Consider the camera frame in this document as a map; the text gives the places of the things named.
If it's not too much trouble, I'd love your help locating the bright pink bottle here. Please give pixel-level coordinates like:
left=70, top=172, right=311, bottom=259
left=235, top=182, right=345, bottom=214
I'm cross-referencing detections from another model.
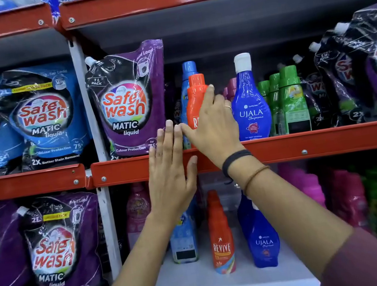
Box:
left=298, top=171, right=328, bottom=212
left=278, top=161, right=310, bottom=201

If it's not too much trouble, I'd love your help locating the dark blue white-capped bottle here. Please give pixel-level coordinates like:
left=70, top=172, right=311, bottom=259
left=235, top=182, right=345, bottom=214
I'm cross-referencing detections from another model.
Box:
left=233, top=190, right=260, bottom=245
left=241, top=199, right=284, bottom=271
left=223, top=50, right=276, bottom=143

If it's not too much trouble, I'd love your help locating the brown thread bracelet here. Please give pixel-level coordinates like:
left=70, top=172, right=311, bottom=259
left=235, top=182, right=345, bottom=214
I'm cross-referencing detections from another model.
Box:
left=240, top=165, right=275, bottom=196

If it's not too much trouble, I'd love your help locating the person's right hand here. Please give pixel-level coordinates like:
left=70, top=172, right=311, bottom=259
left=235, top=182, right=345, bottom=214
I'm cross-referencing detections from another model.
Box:
left=174, top=80, right=249, bottom=176

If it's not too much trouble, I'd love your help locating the light blue bottle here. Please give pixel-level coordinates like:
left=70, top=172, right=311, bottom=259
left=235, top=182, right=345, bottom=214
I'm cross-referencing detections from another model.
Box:
left=170, top=60, right=211, bottom=150
left=164, top=201, right=205, bottom=266

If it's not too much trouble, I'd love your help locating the black purple detergent pouch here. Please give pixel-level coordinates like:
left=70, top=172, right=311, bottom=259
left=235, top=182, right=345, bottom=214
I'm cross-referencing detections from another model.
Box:
left=292, top=50, right=334, bottom=131
left=308, top=35, right=366, bottom=130

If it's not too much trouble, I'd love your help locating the person's left forearm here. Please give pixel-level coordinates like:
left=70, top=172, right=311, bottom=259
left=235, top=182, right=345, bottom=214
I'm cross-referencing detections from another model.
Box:
left=67, top=206, right=198, bottom=286

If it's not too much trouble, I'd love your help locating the red metal shelf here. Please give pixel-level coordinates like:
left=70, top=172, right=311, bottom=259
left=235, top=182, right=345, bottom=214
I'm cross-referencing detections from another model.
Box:
left=56, top=0, right=377, bottom=286
left=0, top=0, right=112, bottom=286

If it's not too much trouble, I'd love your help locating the small dark pink bottle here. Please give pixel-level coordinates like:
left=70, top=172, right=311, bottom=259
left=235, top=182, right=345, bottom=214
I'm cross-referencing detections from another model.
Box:
left=326, top=164, right=373, bottom=238

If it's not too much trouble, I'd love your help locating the orange bottle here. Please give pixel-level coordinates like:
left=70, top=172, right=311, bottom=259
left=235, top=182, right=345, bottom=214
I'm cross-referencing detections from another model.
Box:
left=202, top=188, right=239, bottom=276
left=180, top=72, right=218, bottom=148

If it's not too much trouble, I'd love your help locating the large pink bottle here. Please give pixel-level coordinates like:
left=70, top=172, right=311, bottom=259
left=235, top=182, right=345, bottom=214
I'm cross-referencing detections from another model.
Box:
left=119, top=181, right=159, bottom=252

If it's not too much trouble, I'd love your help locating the tall pink bottle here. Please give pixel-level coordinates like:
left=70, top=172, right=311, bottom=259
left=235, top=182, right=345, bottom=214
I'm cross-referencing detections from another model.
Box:
left=220, top=77, right=241, bottom=103

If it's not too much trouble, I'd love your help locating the person's right forearm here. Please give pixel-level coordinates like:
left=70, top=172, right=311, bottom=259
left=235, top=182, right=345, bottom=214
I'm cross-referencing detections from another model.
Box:
left=220, top=136, right=362, bottom=286

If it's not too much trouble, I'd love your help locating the black wristband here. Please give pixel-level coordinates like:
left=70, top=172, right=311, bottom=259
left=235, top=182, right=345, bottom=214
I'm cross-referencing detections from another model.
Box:
left=219, top=148, right=257, bottom=186

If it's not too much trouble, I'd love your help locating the person's left hand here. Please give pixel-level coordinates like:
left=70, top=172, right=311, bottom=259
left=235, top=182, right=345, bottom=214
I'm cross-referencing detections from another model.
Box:
left=133, top=116, right=209, bottom=234

